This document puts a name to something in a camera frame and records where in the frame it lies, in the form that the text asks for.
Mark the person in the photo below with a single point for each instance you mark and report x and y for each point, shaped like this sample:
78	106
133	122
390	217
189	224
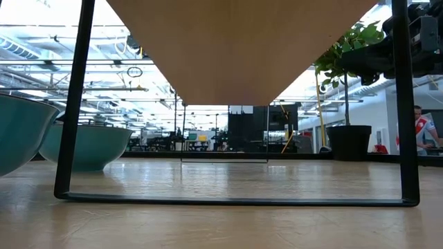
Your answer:
424	128

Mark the black plant pot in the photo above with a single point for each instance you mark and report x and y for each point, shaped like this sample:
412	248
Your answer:
347	143

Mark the wooden shelf with black legs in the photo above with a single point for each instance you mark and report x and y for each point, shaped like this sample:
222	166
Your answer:
242	52

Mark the red bag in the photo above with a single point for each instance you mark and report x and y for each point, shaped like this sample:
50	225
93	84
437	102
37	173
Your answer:
380	149

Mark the green leafy plant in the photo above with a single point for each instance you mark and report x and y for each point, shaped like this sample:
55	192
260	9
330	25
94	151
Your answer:
368	32

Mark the black equipment rack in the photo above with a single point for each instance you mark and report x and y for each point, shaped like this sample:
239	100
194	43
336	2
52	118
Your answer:
242	131

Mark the black aluminium rig frame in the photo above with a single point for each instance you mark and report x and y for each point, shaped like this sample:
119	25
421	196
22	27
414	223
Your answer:
155	155

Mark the teal patterned mini bowl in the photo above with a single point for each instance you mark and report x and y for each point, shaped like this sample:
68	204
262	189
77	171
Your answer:
104	145
20	135

